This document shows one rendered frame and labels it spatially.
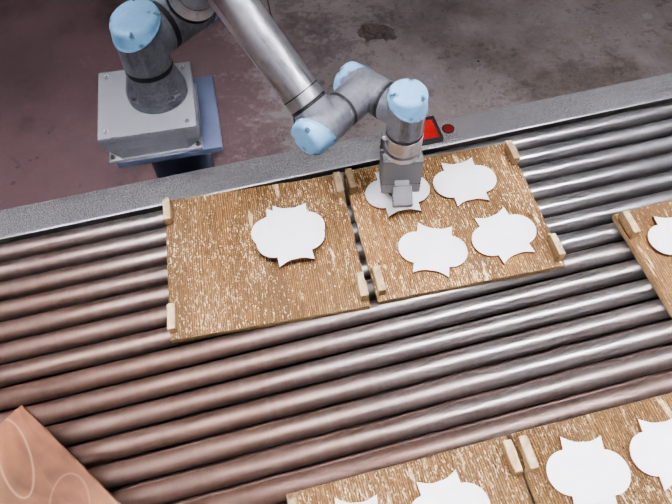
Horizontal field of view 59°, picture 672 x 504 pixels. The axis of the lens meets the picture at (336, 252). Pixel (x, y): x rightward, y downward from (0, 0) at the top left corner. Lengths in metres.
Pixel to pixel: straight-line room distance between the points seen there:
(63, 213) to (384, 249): 0.75
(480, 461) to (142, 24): 1.14
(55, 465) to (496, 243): 0.94
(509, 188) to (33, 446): 1.09
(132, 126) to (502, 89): 1.94
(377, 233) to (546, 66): 2.04
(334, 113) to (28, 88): 2.39
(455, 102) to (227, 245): 1.82
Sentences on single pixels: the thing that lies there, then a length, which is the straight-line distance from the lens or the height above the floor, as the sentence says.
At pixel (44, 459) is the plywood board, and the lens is 1.14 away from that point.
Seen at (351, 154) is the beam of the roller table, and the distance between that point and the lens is 1.48.
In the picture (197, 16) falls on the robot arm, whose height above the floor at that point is 1.16.
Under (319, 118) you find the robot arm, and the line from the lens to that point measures 1.11.
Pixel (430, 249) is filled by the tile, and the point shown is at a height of 0.94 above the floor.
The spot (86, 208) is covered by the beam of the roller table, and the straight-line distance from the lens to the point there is 1.51.
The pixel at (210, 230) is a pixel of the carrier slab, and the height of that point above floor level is 0.94.
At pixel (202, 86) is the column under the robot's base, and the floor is 0.87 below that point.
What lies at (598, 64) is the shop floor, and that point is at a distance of 3.31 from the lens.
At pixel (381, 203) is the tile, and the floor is 0.95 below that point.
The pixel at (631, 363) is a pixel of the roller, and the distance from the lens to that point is 1.33.
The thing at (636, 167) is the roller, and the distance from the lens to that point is 1.61.
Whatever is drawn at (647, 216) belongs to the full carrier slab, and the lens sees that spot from 1.50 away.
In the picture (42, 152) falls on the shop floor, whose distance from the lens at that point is 3.02.
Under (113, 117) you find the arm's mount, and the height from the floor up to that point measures 0.96.
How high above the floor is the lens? 2.05
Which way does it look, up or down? 59 degrees down
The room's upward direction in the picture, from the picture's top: 2 degrees counter-clockwise
